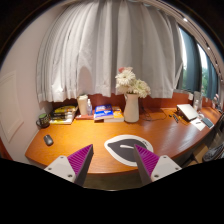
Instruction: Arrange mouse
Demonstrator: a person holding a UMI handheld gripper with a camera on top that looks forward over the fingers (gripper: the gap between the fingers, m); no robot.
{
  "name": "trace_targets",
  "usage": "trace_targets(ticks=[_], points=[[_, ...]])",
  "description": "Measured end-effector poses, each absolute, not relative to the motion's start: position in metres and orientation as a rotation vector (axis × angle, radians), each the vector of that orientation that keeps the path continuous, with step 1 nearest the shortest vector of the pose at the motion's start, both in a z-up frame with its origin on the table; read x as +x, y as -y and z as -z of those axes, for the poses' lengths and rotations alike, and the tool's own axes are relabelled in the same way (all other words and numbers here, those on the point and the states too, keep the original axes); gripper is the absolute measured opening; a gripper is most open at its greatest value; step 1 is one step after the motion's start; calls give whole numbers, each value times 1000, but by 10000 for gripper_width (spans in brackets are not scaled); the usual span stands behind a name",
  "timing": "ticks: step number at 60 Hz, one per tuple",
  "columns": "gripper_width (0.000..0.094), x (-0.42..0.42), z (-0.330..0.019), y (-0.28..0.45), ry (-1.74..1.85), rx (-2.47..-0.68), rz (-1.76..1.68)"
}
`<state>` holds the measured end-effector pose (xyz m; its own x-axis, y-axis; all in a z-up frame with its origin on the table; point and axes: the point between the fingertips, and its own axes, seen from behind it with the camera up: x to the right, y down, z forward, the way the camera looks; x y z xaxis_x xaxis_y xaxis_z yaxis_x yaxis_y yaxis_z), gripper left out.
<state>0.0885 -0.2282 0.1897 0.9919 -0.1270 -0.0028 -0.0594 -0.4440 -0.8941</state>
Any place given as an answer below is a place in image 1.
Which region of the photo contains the orange yellow book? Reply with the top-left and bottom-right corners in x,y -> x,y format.
105,106 -> 124,123

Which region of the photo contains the stack of yellow books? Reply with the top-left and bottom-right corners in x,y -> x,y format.
49,105 -> 78,124

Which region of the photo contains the dark smartphone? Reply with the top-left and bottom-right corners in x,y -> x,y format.
201,118 -> 214,128

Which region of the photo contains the red flat book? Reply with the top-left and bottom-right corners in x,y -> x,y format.
75,115 -> 94,120

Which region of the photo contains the silver laptop on stand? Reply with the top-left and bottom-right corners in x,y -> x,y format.
177,104 -> 198,121

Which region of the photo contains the white paper sheet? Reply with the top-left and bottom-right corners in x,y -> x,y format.
191,118 -> 205,131

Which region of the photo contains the white paper cup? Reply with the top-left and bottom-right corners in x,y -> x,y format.
77,95 -> 88,115

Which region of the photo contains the black cable on desk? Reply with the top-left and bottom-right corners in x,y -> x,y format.
139,99 -> 178,122

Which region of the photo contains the black office chair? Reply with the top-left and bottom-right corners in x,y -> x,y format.
202,143 -> 224,162

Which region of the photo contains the dark grey curtain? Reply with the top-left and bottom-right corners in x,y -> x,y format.
179,28 -> 218,99

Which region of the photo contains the dark green mug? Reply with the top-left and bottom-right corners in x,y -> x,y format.
36,113 -> 50,128

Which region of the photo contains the dark grey computer mouse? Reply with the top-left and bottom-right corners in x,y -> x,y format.
44,135 -> 53,146

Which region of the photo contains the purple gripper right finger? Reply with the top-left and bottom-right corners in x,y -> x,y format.
133,144 -> 183,187

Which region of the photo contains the blue book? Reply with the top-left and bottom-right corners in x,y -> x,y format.
94,104 -> 114,120

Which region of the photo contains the white sheer curtain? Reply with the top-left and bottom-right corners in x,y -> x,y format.
36,0 -> 183,102

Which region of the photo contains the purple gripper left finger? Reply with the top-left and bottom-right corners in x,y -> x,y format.
44,143 -> 95,187

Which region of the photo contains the white gerbera flower bouquet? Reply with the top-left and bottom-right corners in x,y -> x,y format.
115,67 -> 151,98

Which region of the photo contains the clear plastic bottle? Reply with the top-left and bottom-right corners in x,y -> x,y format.
87,99 -> 92,116

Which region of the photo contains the white ceramic vase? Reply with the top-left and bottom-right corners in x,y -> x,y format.
124,94 -> 139,123

